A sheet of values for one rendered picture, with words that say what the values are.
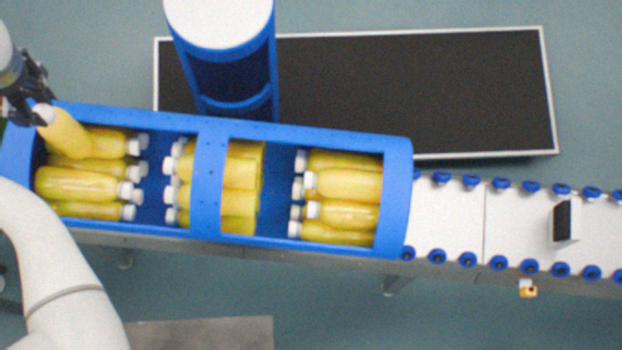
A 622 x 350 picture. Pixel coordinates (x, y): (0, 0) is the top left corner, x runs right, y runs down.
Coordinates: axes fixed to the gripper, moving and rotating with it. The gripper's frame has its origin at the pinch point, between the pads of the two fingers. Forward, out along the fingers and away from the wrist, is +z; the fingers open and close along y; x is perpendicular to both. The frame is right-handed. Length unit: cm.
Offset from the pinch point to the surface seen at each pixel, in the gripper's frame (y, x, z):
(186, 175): -5.5, -27.3, 18.7
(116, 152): -0.5, -10.0, 24.2
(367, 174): -1, -67, 17
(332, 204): -8, -60, 22
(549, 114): 59, -142, 121
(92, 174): -6.6, -6.0, 22.7
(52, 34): 76, 53, 138
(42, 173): -7.7, 4.6, 22.2
